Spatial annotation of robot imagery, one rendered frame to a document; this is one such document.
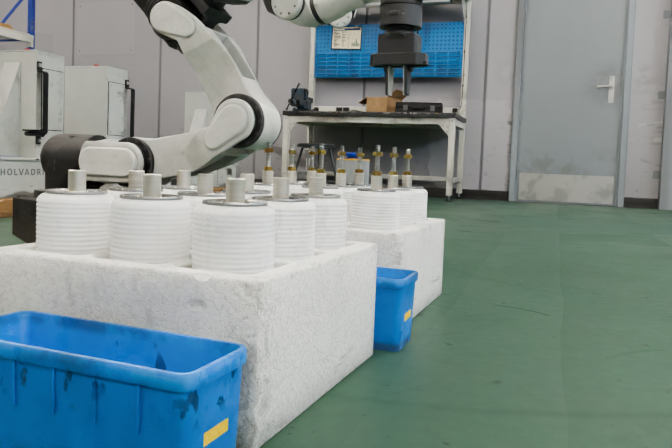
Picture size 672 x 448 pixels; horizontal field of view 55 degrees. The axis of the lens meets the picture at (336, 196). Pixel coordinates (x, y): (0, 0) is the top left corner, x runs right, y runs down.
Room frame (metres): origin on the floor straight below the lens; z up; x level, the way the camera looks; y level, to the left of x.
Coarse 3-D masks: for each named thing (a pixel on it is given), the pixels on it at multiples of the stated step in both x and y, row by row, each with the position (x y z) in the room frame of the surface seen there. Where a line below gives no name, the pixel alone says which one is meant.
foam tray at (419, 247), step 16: (416, 224) 1.36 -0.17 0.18; (432, 224) 1.41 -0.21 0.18; (352, 240) 1.20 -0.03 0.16; (368, 240) 1.19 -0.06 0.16; (384, 240) 1.18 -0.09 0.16; (400, 240) 1.17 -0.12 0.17; (416, 240) 1.27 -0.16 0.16; (432, 240) 1.41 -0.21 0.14; (384, 256) 1.18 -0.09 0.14; (400, 256) 1.17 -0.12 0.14; (416, 256) 1.28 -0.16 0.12; (432, 256) 1.42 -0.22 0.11; (432, 272) 1.43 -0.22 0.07; (416, 288) 1.29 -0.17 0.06; (432, 288) 1.43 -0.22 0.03; (416, 304) 1.30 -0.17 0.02
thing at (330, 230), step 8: (312, 200) 0.93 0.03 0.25; (320, 200) 0.94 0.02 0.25; (328, 200) 0.94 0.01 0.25; (336, 200) 0.95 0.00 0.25; (344, 200) 0.97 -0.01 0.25; (320, 208) 0.93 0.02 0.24; (328, 208) 0.94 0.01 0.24; (336, 208) 0.94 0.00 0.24; (344, 208) 0.96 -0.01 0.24; (320, 216) 0.93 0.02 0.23; (328, 216) 0.94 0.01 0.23; (336, 216) 0.94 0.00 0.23; (344, 216) 0.96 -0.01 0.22; (320, 224) 0.93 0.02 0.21; (328, 224) 0.94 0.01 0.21; (336, 224) 0.94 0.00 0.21; (344, 224) 0.96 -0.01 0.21; (320, 232) 0.93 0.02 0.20; (328, 232) 0.94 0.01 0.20; (336, 232) 0.94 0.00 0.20; (344, 232) 0.96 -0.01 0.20; (320, 240) 0.93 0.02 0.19; (328, 240) 0.94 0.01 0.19; (336, 240) 0.94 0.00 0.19; (344, 240) 0.96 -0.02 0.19; (320, 248) 0.93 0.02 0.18; (328, 248) 0.94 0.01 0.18; (336, 248) 0.94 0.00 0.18
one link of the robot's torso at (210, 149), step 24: (216, 120) 1.68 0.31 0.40; (240, 120) 1.66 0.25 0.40; (144, 144) 1.79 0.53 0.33; (168, 144) 1.78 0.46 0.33; (192, 144) 1.73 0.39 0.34; (216, 144) 1.68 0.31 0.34; (144, 168) 1.78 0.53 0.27; (168, 168) 1.78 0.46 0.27; (192, 168) 1.76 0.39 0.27; (216, 168) 1.84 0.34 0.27
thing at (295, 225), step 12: (276, 204) 0.82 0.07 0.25; (288, 204) 0.83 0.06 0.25; (300, 204) 0.84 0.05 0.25; (312, 204) 0.86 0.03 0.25; (276, 216) 0.82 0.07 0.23; (288, 216) 0.82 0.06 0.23; (300, 216) 0.83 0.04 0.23; (312, 216) 0.85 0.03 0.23; (276, 228) 0.82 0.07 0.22; (288, 228) 0.82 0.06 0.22; (300, 228) 0.83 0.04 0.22; (312, 228) 0.85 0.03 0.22; (276, 240) 0.82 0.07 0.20; (288, 240) 0.82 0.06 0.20; (300, 240) 0.83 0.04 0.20; (312, 240) 0.85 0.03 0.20; (276, 252) 0.82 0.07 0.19; (288, 252) 0.82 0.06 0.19; (300, 252) 0.83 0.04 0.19; (312, 252) 0.85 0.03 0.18
